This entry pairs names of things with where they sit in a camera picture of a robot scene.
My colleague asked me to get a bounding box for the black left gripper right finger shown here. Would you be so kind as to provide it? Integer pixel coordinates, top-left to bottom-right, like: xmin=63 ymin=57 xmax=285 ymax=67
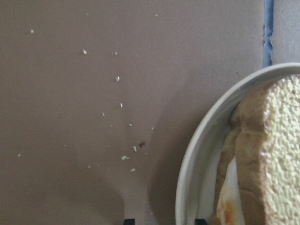
xmin=194 ymin=218 xmax=206 ymax=225

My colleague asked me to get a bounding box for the blue tape strip near plate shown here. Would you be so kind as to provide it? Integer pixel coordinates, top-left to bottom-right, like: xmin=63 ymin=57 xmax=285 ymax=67
xmin=263 ymin=0 xmax=274 ymax=68

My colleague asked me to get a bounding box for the white round plate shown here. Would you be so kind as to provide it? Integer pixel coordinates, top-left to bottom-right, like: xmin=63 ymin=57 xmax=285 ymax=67
xmin=175 ymin=63 xmax=300 ymax=225

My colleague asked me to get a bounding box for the fried egg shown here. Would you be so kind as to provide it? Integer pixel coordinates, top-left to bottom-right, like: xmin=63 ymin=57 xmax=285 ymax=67
xmin=216 ymin=157 xmax=245 ymax=225

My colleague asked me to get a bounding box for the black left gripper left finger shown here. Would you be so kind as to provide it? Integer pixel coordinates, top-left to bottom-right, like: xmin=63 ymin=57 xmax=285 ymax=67
xmin=124 ymin=218 xmax=135 ymax=225

